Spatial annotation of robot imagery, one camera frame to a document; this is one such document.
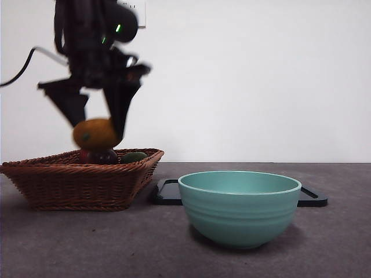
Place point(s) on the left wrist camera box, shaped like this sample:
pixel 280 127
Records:
pixel 131 60

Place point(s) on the brown wicker basket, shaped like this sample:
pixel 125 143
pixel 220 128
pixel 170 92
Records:
pixel 72 188

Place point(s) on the teal ribbed bowl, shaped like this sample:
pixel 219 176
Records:
pixel 237 220

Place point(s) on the red bell pepper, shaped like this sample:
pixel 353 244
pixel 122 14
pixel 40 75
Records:
pixel 84 156

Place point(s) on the green avocado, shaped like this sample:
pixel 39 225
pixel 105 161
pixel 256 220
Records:
pixel 131 157

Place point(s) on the dark purple round fruit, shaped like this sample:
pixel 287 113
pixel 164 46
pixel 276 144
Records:
pixel 103 157

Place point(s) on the black rectangular tray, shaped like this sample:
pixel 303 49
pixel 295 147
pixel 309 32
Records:
pixel 166 194

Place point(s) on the white wall socket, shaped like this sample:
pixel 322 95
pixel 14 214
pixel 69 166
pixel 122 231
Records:
pixel 142 8

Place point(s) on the orange-brown round fruit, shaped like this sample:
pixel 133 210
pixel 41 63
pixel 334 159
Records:
pixel 94 133

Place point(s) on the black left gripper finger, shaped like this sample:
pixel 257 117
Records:
pixel 68 98
pixel 120 107

